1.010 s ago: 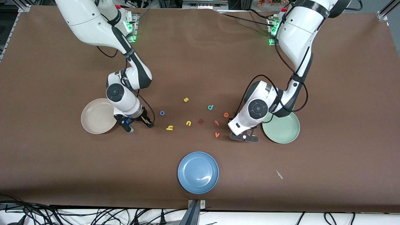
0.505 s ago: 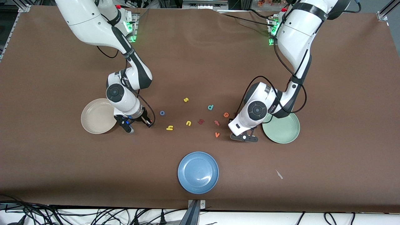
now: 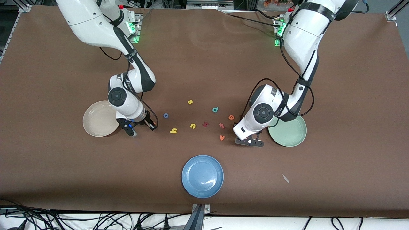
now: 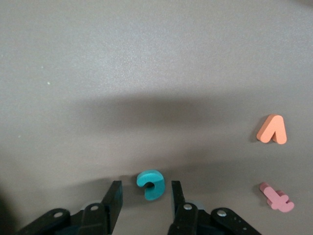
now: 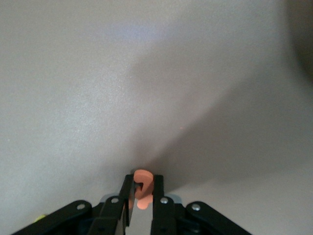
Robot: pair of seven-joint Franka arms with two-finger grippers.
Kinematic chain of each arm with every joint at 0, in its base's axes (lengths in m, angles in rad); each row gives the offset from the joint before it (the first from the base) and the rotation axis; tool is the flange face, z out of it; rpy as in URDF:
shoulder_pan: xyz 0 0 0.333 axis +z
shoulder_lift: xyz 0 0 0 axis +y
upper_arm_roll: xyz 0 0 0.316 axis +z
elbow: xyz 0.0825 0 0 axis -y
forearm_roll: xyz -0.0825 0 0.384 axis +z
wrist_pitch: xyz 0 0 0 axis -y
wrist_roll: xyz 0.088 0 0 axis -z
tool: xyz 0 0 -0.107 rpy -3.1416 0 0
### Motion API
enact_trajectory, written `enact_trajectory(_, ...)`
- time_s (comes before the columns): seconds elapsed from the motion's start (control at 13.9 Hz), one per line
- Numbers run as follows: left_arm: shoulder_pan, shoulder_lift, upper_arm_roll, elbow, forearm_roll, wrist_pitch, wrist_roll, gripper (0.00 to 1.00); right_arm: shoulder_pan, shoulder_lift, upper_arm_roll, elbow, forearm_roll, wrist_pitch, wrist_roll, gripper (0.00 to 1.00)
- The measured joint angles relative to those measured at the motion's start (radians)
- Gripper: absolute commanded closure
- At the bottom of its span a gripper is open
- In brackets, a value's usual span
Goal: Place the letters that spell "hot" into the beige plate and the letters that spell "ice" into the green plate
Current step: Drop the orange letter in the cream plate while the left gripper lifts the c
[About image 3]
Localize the beige brown plate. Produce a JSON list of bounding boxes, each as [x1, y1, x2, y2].
[[82, 101, 122, 137]]

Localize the blue plate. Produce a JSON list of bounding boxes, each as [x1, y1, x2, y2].
[[181, 155, 224, 199]]

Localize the brown table cover sheet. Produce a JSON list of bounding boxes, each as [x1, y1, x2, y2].
[[0, 5, 409, 218]]

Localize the silver power strip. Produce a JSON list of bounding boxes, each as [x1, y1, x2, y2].
[[186, 0, 234, 11]]

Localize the green plate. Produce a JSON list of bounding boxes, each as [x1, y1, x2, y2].
[[268, 115, 307, 147]]

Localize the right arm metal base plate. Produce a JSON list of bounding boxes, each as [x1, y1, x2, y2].
[[128, 13, 141, 44]]

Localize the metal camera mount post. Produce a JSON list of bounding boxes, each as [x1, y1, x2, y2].
[[191, 204, 211, 230]]

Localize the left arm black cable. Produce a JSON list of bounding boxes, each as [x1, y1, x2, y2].
[[240, 0, 369, 123]]

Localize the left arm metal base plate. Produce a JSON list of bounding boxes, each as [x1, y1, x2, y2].
[[273, 16, 286, 47]]

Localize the aluminium frame profile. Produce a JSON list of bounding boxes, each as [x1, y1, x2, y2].
[[0, 0, 32, 64], [385, 0, 409, 22]]

